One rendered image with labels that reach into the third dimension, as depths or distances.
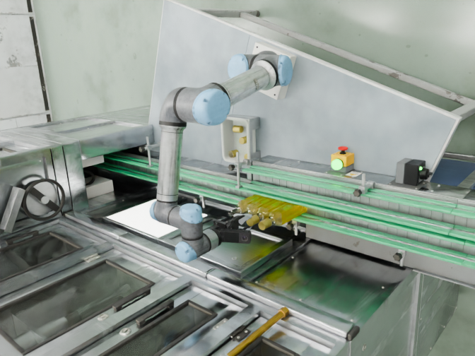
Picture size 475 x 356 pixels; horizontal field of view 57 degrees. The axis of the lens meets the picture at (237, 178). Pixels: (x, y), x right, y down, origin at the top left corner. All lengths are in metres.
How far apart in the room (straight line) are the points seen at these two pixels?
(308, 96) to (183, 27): 0.82
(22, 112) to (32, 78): 0.38
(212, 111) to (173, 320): 0.68
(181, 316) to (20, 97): 4.09
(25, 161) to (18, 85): 2.99
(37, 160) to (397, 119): 1.67
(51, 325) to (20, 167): 0.95
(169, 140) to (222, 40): 0.84
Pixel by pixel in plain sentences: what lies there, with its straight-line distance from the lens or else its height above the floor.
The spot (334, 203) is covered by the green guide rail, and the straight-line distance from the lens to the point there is 1.75.
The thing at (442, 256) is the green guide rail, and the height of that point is 0.95.
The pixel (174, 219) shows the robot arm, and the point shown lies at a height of 1.49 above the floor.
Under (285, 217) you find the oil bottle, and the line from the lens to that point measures 1.78.
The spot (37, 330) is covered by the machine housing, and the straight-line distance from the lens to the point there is 1.62.
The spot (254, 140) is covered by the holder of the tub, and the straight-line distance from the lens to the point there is 2.09.
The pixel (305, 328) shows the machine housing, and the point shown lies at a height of 1.42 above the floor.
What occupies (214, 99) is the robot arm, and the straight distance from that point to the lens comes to 1.39.
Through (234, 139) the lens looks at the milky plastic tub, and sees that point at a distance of 2.21.
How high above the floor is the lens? 2.39
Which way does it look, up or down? 46 degrees down
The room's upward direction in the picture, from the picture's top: 111 degrees counter-clockwise
